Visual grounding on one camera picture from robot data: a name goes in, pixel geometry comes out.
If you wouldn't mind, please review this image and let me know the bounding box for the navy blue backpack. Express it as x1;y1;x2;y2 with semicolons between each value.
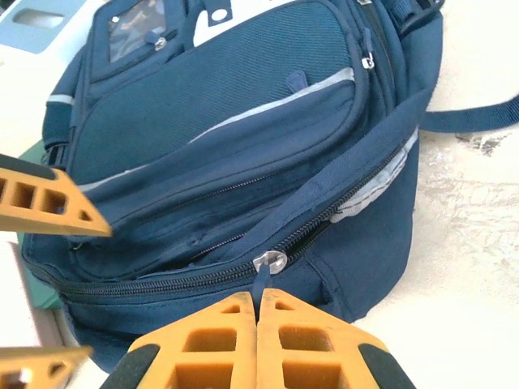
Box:
19;0;519;374

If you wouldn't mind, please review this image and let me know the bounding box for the white grey tissue box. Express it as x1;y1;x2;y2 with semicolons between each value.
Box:
0;0;110;82

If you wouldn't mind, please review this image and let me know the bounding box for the green pencil case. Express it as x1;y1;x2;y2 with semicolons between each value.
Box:
18;137;64;311

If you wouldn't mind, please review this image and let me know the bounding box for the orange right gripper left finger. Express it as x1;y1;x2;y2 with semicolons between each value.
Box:
99;291;259;389

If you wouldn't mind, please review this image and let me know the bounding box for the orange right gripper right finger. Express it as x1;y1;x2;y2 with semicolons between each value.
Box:
255;288;417;389

